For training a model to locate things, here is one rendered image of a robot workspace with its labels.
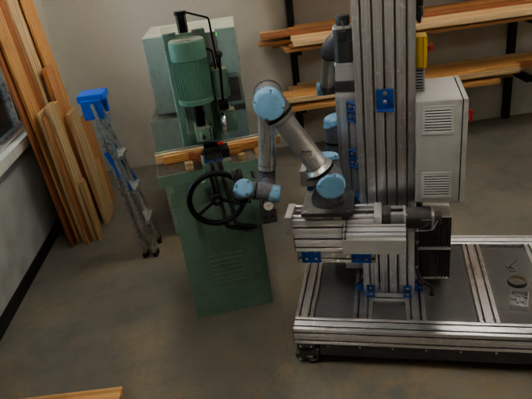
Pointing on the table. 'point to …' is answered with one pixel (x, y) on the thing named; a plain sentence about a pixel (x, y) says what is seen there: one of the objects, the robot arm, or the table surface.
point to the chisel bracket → (202, 132)
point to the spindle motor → (191, 70)
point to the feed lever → (221, 85)
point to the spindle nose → (199, 115)
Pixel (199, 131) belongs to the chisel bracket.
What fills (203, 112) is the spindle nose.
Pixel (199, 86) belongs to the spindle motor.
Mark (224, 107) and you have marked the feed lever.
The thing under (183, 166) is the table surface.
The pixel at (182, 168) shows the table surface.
